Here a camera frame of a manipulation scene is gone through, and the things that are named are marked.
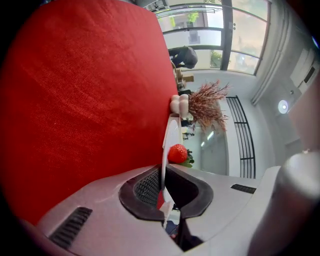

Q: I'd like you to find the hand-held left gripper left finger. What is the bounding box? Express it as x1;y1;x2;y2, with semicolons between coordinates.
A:
37;163;186;256

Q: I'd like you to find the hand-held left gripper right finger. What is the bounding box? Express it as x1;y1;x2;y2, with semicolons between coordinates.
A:
164;163;284;252

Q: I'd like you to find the red strawberry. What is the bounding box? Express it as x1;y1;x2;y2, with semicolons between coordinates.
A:
167;143;188;165

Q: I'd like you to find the white round plate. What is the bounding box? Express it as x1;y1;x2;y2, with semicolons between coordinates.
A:
161;113;183;228

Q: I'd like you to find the red tablecloth table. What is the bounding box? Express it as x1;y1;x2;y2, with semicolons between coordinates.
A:
0;0;180;226

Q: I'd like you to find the black metal railing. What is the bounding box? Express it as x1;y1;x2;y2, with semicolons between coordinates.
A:
226;95;257;180

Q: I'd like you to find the dried reddish plant white vase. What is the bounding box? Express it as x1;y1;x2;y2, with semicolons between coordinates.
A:
169;79;231;133

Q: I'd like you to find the round ceiling lamp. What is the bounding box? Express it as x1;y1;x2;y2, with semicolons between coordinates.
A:
277;99;290;115

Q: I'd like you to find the black-framed glass window wall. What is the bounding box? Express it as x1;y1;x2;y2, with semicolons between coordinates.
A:
154;0;272;76

